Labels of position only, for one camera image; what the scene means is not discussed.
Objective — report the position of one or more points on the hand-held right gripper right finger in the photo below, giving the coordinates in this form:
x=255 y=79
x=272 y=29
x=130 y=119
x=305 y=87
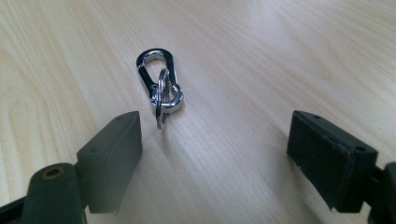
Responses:
x=320 y=161

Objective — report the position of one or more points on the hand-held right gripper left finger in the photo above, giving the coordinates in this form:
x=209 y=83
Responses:
x=109 y=161

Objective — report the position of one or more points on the silver metal carabiner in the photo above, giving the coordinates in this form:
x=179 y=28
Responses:
x=142 y=74

